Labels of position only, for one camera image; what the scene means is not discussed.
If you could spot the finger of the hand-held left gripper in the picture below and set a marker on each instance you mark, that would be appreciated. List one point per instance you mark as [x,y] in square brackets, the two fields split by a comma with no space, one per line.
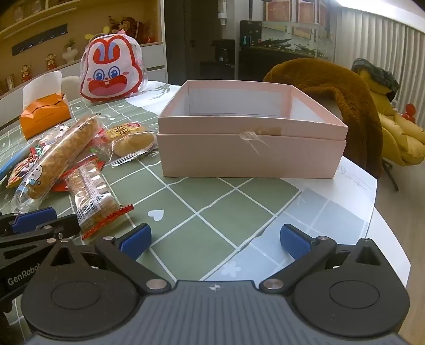
[63,225]
[33,219]

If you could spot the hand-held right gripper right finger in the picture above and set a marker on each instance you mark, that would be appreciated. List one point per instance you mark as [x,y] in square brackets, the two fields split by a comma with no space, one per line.
[294,240]

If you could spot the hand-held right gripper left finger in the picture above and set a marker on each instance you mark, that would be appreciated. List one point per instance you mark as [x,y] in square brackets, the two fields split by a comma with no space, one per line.
[136,240]

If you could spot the clear wafer packet red ends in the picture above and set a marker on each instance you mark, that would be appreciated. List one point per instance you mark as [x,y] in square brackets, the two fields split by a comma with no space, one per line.
[93,195]

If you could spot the red cartoon snack packet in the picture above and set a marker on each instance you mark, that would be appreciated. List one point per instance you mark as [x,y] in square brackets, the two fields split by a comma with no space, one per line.
[23,172]

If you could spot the blue snack packet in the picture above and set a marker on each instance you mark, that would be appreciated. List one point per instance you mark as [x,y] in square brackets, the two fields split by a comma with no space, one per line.
[13,162]

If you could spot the long bread packet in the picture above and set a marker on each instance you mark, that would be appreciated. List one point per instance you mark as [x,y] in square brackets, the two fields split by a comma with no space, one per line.
[59,152]

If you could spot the round bread packet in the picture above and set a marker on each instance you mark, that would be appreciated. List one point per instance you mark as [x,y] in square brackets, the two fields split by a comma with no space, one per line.
[132,142]

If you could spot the pink cardboard box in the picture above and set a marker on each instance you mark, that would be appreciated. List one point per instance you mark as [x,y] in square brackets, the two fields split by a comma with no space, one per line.
[232,156]

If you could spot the green checked tablecloth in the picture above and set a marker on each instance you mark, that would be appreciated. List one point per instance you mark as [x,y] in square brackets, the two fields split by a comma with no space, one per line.
[199,199]

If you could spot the orange tissue box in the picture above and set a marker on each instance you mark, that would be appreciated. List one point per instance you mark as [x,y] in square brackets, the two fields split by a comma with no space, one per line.
[43,116]

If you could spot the white tissue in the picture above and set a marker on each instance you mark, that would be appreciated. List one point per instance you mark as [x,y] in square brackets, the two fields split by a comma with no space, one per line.
[40,88]

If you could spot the white chair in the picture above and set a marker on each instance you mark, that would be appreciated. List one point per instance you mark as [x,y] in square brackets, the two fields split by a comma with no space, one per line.
[71,86]

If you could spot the red yellow figurine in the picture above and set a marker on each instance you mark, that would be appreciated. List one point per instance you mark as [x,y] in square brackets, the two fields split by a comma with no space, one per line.
[26,73]
[51,62]

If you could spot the yellow lounge chair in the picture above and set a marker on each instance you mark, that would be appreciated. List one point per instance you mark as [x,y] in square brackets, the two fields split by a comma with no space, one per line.
[401,139]

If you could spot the brown furry blanket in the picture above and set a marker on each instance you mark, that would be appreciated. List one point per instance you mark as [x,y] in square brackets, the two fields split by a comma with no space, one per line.
[332,89]

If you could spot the rabbit-shaped white red bag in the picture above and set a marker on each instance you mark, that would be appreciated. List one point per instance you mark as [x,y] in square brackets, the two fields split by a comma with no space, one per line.
[109,73]

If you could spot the white vase with plant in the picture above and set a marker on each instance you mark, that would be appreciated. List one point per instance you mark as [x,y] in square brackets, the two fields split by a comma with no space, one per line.
[69,55]

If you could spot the red balloon toy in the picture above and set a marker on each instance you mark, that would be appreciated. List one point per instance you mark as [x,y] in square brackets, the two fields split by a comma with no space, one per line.
[410,109]

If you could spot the black tank cabinet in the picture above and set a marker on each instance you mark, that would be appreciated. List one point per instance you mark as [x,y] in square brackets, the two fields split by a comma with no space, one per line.
[255,66]

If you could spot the black shelf panel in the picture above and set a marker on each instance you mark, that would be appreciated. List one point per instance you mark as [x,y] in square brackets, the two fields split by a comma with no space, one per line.
[40,39]

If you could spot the dark cloth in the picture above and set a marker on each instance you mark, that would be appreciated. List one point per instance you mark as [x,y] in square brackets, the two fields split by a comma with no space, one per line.
[375,76]

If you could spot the white plush yellow ears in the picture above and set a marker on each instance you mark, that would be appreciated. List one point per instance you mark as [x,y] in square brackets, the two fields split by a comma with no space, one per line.
[89,36]

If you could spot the black water dispenser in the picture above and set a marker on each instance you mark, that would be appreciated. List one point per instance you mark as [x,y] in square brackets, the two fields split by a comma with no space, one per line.
[222,53]

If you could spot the brown plush toy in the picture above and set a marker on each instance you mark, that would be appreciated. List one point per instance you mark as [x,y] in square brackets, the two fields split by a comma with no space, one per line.
[132,28]

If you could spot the grey curtain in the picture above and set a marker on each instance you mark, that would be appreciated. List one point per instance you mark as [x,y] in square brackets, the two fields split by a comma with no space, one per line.
[372,39]

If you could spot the wooden wall shelf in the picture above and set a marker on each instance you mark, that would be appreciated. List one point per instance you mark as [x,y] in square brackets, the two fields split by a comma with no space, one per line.
[40,33]

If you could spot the white wall dispenser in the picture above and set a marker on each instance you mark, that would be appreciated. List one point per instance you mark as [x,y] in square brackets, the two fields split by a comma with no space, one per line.
[221,13]

